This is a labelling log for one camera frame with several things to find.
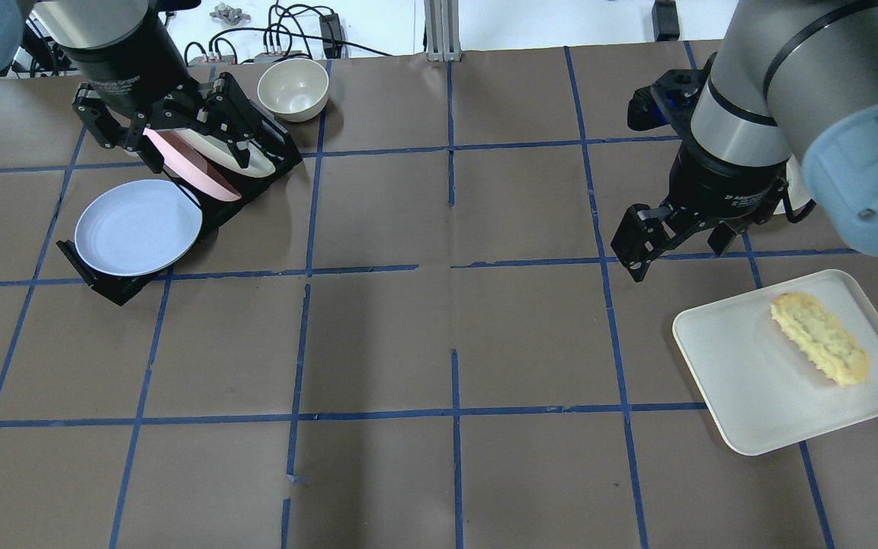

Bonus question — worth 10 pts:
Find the small metal clamp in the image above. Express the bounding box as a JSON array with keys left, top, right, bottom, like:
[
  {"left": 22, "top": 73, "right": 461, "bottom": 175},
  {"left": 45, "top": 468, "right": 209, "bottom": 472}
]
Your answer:
[{"left": 209, "top": 2, "right": 252, "bottom": 27}]

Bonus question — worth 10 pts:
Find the white rectangular tray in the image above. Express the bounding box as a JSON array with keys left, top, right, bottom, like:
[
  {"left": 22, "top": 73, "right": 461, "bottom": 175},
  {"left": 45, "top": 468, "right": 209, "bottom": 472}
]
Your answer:
[{"left": 672, "top": 270, "right": 878, "bottom": 456}]

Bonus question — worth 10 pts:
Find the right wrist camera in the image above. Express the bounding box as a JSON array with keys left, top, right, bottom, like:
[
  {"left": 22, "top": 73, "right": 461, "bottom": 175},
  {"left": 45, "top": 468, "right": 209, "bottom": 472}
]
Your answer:
[{"left": 625, "top": 69, "right": 710, "bottom": 136}]

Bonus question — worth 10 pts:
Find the aluminium frame post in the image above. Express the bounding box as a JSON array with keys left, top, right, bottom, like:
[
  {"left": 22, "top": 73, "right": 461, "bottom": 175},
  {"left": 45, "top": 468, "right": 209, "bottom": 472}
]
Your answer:
[{"left": 424, "top": 0, "right": 463, "bottom": 63}]

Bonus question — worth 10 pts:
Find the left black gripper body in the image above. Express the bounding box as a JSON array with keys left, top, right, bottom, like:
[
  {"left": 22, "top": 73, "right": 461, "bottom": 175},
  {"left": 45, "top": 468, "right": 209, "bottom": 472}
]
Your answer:
[{"left": 71, "top": 34, "right": 212, "bottom": 135}]

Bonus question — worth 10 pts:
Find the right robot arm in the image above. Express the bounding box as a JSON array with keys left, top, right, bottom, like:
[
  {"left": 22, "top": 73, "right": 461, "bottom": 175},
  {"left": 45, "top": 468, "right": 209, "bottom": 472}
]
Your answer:
[{"left": 610, "top": 1, "right": 878, "bottom": 281}]

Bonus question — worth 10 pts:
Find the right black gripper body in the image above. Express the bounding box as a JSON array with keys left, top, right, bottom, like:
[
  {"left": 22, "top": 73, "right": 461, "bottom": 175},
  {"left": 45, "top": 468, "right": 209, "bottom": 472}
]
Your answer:
[{"left": 661, "top": 145, "right": 785, "bottom": 245}]

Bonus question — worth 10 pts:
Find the cream plate in rack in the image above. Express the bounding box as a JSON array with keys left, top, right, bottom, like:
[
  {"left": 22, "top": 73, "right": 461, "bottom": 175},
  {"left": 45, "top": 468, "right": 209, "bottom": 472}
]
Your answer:
[{"left": 172, "top": 128, "right": 278, "bottom": 179}]

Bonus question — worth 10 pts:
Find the blue plate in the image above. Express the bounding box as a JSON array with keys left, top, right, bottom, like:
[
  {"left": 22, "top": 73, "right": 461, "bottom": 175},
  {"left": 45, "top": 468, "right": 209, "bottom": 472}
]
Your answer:
[{"left": 73, "top": 178, "right": 203, "bottom": 277}]

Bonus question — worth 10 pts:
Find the black power adapter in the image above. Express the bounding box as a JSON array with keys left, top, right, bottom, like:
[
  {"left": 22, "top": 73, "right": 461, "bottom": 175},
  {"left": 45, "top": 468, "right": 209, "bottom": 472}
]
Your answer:
[{"left": 649, "top": 0, "right": 681, "bottom": 42}]

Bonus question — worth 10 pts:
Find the cream bowl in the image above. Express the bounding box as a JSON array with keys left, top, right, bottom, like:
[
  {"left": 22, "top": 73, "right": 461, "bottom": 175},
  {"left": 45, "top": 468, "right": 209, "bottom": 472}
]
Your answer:
[{"left": 257, "top": 58, "right": 330, "bottom": 123}]

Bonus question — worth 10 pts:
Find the black dish rack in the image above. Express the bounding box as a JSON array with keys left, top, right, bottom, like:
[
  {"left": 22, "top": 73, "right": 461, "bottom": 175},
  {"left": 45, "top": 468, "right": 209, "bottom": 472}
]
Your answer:
[{"left": 56, "top": 84, "right": 302, "bottom": 306}]

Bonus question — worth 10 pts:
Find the black power brick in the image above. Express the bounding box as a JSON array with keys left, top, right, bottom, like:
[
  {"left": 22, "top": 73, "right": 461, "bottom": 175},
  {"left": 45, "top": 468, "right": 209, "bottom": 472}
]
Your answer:
[{"left": 319, "top": 13, "right": 346, "bottom": 59}]

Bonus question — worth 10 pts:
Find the round cream plate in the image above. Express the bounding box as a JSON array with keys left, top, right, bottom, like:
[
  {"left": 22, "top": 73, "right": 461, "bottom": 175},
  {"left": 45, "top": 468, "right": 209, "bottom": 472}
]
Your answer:
[{"left": 783, "top": 156, "right": 812, "bottom": 217}]

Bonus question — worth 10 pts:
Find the pink plate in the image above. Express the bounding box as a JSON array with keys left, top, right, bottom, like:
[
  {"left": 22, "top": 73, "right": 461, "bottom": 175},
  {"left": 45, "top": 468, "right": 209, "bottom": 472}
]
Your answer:
[{"left": 143, "top": 127, "right": 242, "bottom": 202}]

